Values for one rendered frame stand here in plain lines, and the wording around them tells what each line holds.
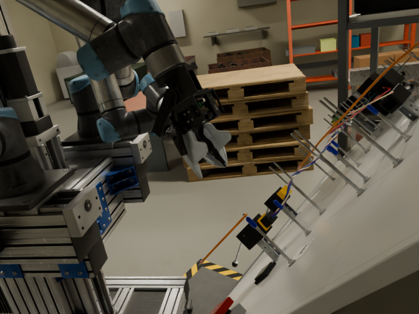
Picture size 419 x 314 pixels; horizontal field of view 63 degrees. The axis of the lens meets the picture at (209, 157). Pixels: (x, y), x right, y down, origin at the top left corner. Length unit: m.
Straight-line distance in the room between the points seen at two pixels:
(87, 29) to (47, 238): 0.58
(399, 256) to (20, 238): 1.00
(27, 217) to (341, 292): 0.89
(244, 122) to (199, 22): 6.63
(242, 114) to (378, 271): 3.03
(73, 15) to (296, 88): 2.60
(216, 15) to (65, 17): 8.84
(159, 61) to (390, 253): 0.51
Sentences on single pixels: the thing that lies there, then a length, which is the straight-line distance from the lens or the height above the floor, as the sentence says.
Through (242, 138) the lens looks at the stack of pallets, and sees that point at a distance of 3.38.
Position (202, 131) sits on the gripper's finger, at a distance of 0.71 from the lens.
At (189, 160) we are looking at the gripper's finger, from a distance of 0.65.
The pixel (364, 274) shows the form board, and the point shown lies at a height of 1.32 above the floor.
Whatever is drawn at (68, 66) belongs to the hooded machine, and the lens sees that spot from 10.34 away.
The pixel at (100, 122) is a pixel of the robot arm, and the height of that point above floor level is 1.30.
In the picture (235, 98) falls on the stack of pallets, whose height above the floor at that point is 0.81.
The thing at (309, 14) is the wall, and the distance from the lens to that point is 9.61.
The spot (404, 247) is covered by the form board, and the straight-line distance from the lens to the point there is 0.29.
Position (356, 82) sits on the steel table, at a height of 0.83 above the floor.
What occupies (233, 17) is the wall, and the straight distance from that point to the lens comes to 9.59.
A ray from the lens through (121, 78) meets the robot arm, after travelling 1.40.
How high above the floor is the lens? 1.53
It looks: 22 degrees down
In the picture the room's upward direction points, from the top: 9 degrees counter-clockwise
